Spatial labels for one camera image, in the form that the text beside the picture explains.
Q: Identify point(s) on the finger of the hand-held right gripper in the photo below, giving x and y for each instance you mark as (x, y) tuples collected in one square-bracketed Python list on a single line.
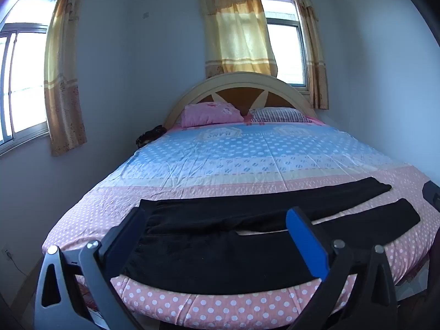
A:
[(432, 196)]

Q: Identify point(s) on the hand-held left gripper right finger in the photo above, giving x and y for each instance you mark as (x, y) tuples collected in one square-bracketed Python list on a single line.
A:
[(306, 244)]

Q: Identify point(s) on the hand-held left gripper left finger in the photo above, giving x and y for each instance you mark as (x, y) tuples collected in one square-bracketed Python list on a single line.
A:
[(124, 237)]

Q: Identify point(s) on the black pants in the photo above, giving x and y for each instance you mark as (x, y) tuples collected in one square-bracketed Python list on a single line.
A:
[(206, 251)]

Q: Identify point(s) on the bed with polka-dot sheet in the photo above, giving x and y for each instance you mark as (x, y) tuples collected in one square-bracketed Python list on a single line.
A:
[(261, 158)]

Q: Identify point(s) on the dark bundle beside bed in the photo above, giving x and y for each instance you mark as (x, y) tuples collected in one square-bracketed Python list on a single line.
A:
[(151, 135)]

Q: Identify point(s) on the striped pillow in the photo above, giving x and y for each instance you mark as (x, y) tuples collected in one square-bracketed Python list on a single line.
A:
[(280, 114)]

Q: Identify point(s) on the pink pillow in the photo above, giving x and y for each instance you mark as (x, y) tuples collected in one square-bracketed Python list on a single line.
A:
[(211, 114)]

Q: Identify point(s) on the arched wooden bed headboard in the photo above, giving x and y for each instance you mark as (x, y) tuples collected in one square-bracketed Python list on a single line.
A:
[(240, 87)]

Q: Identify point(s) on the long yellow patterned curtain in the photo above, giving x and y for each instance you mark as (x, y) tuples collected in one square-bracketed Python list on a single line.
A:
[(63, 75)]

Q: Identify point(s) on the narrow yellow patterned curtain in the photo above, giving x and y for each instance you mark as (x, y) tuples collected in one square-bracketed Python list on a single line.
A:
[(312, 51)]

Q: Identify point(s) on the large sliding window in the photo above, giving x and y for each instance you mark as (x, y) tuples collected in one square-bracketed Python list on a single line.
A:
[(24, 75)]

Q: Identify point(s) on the small window behind headboard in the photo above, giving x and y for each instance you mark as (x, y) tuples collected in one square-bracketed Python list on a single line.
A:
[(285, 48)]

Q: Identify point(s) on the wide yellow patterned curtain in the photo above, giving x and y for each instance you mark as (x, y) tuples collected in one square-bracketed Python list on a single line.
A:
[(237, 31)]

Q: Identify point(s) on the white wall socket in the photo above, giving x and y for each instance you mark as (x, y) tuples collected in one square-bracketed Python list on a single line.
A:
[(7, 251)]

